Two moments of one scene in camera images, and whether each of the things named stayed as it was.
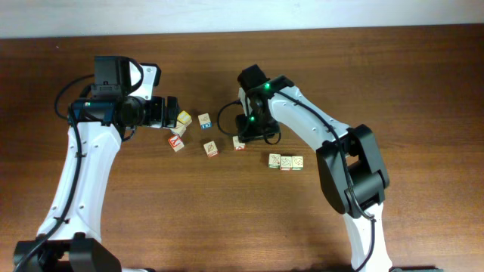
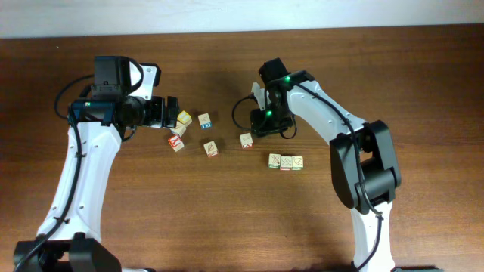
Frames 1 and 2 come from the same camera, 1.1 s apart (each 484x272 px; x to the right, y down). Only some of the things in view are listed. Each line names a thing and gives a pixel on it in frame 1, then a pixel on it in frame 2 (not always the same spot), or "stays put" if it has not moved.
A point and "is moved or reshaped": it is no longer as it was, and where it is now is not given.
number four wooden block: (237, 146) is moved or reshaped
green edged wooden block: (274, 160) stays put
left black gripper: (158, 119) stays put
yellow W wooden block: (297, 162) stays put
